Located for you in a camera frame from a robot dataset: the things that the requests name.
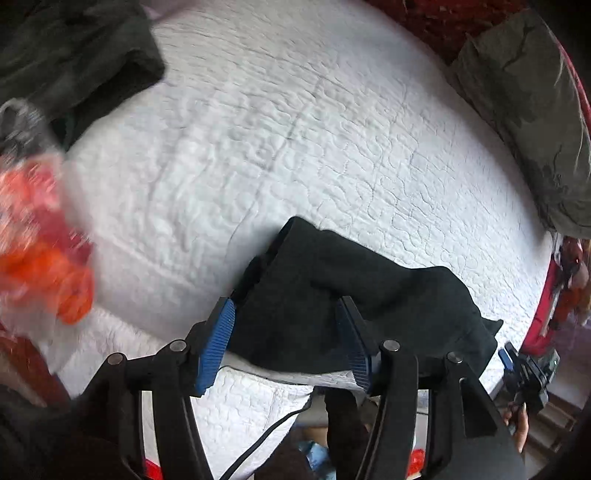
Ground dark green garment pile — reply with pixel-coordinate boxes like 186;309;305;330
1;1;165;150

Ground right hand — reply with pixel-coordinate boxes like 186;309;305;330
503;403;529;454

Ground black pants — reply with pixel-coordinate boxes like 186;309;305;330
228;217;503;374

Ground orange red plastic bag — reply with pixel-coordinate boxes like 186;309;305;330
0;98;96;326

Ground light blue plastic bag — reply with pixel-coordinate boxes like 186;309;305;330
297;440;337;480

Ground white quilted bedspread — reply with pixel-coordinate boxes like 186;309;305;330
36;0;555;480

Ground grey floral pillow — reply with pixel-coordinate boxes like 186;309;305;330
452;9;590;239

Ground red patterned blanket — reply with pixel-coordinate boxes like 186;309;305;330
369;0;528;65

